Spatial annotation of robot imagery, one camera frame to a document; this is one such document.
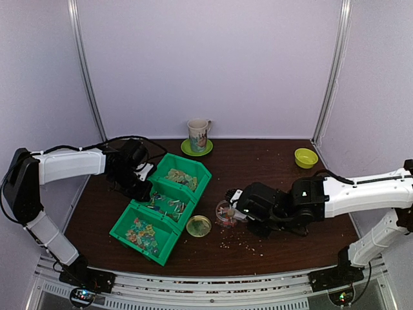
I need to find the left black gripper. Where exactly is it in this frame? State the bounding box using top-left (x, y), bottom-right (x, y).
top-left (110, 166), bottom-right (153, 202)

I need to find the green candy bin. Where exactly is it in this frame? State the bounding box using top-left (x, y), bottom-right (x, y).
top-left (149, 153), bottom-right (212, 202)
top-left (131, 179), bottom-right (197, 232)
top-left (110, 203), bottom-right (181, 266)

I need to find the clear plastic round container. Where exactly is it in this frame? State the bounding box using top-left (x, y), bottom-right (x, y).
top-left (215, 200), bottom-right (238, 229)

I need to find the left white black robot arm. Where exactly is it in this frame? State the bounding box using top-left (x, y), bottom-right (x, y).
top-left (1, 138), bottom-right (156, 287)

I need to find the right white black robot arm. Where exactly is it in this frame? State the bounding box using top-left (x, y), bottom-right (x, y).
top-left (232, 160), bottom-right (412, 285)

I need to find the green saucer plate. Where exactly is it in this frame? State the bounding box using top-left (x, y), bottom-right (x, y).
top-left (181, 139), bottom-right (214, 157)

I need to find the gold round lid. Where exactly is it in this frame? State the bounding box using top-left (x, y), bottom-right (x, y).
top-left (186, 215), bottom-right (212, 238)

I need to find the lime green bowl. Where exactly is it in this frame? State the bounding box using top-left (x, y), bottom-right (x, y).
top-left (294, 148), bottom-right (319, 169)

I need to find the patterned ceramic mug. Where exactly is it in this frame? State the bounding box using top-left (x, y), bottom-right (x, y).
top-left (187, 118), bottom-right (212, 153)

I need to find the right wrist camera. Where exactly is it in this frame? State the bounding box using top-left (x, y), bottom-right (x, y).
top-left (225, 189), bottom-right (243, 208)

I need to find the front aluminium rail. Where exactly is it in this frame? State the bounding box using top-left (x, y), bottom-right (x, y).
top-left (27, 254), bottom-right (393, 310)

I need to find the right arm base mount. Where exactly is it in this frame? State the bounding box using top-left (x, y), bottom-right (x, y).
top-left (308, 266), bottom-right (364, 293)

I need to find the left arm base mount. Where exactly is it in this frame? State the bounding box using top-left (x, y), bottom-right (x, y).
top-left (59, 267), bottom-right (116, 293)

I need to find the left aluminium frame post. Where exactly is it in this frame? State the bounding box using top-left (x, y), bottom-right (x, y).
top-left (67, 0), bottom-right (107, 141)

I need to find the aluminium frame post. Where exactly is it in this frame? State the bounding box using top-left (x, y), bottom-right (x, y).
top-left (67, 0), bottom-right (107, 141)
top-left (312, 0), bottom-right (352, 147)

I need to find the right aluminium frame post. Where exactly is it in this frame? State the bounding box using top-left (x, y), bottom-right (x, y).
top-left (312, 0), bottom-right (352, 147)

